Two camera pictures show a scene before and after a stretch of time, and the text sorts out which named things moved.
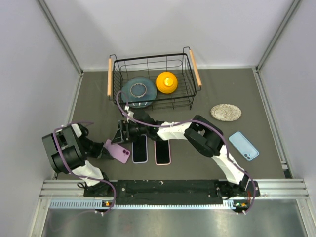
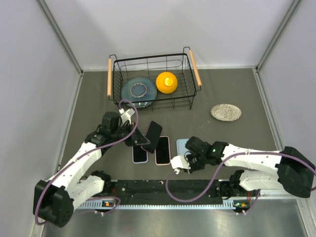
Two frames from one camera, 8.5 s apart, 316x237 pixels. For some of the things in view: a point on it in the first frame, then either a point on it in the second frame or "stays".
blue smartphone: [139, 150] stays
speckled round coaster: [226, 112] stays
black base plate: [169, 192] stays
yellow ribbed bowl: [166, 82] stays
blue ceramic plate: [141, 92] stays
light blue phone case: [247, 149] -> [180, 143]
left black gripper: [104, 153] -> [138, 138]
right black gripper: [119, 138] -> [193, 168]
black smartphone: [118, 153] -> [153, 135]
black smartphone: [162, 152] stays
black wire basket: [160, 83] stays
